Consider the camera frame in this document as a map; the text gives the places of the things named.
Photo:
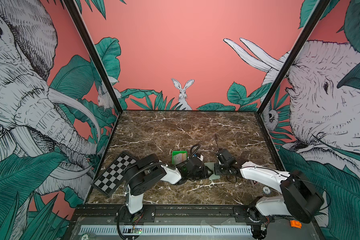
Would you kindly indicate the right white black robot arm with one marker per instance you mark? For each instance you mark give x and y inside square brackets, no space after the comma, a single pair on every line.
[298,197]

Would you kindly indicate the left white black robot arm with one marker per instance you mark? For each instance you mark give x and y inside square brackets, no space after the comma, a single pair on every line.
[150,170]

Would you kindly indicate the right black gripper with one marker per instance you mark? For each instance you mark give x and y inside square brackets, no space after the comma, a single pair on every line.
[217,169]

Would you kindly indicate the white perforated cable duct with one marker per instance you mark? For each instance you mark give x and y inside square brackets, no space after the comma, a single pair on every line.
[166,230]

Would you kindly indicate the right black frame post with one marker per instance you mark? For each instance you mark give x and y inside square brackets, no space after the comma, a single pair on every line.
[311,23]

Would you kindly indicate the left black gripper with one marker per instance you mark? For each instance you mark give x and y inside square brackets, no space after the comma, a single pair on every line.
[205,173]

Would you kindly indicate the black frame post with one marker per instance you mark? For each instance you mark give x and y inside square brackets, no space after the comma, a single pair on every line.
[311,23]
[86,38]

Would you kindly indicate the left black frame post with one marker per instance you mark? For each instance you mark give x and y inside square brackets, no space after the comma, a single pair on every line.
[86,38]

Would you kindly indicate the orange plastic clip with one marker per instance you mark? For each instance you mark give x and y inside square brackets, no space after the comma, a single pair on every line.
[295,224]

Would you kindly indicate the green plastic card tray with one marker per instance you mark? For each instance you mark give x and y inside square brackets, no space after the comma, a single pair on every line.
[177,152]

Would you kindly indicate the black front mounting rail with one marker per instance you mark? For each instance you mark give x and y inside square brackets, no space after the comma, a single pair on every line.
[152,212]

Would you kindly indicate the small round white sticker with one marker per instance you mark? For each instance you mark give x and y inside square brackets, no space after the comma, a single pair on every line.
[266,190]

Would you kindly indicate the black white checkerboard plate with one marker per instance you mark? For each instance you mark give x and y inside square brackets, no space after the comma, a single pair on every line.
[109,181]

